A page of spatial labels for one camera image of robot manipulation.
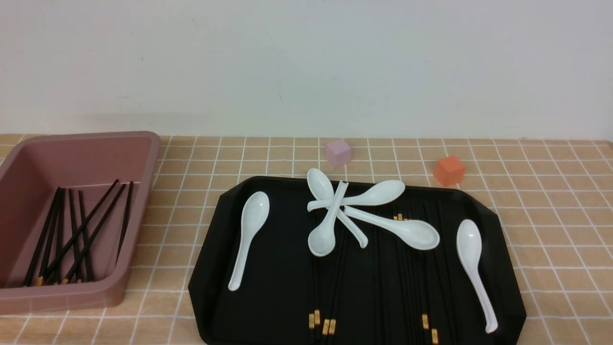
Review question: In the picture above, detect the white spoon upper left centre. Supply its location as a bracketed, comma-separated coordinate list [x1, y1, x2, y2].
[306, 168, 368, 257]

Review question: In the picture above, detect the white spoon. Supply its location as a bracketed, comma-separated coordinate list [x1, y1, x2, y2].
[228, 191, 270, 292]
[344, 206, 440, 251]
[306, 168, 368, 257]
[457, 219, 499, 334]
[307, 180, 406, 212]

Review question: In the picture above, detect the lilac cube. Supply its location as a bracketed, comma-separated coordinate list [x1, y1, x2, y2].
[325, 139, 352, 167]

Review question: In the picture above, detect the white spoon far left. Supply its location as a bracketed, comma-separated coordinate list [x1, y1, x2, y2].
[228, 191, 270, 292]

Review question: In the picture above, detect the white spoon centre bowl down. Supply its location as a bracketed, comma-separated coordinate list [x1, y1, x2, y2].
[308, 181, 349, 257]

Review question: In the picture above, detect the white spoon upper right centre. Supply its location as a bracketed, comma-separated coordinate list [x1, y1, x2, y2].
[307, 180, 406, 212]

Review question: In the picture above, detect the black chopstick reversed gold tip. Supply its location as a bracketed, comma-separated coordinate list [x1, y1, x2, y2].
[393, 213, 412, 307]

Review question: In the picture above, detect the white spoon lower right centre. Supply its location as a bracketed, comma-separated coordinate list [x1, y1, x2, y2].
[344, 206, 440, 251]

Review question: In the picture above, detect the orange cube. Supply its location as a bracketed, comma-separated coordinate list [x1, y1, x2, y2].
[433, 156, 466, 186]

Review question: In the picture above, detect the black plastic tray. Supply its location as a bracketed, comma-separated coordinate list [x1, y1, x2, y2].
[189, 176, 527, 345]

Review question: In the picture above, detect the black chopstick tray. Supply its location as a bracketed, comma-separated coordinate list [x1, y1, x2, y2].
[407, 211, 430, 330]
[322, 238, 346, 344]
[328, 237, 348, 339]
[421, 201, 439, 345]

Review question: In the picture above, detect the black chopstick tray far right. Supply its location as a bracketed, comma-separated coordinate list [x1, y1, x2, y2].
[421, 201, 439, 345]

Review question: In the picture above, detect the black chopstick in bin rightmost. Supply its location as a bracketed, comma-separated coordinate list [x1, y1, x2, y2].
[115, 181, 134, 265]

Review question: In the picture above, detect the white spoon far right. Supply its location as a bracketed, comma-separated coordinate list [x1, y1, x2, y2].
[457, 219, 499, 334]

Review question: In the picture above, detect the black chopstick in bin crossing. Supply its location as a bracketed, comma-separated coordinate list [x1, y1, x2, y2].
[39, 180, 125, 284]
[54, 181, 132, 285]

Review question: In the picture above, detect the pink plastic bin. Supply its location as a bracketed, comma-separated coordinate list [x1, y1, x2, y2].
[1, 131, 161, 315]

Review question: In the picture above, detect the black chopstick in bin leftmost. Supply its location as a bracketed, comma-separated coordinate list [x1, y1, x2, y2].
[23, 187, 61, 288]

